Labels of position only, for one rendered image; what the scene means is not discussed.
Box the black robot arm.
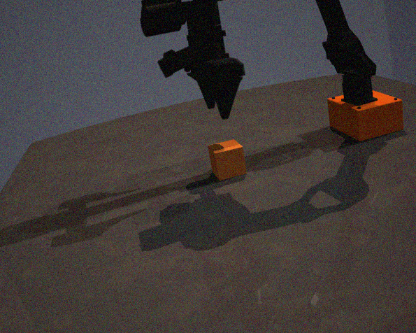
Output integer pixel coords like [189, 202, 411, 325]
[140, 0, 378, 106]

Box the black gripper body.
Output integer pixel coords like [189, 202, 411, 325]
[184, 25, 245, 82]

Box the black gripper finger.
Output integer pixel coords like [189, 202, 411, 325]
[202, 76, 243, 120]
[187, 72, 216, 109]

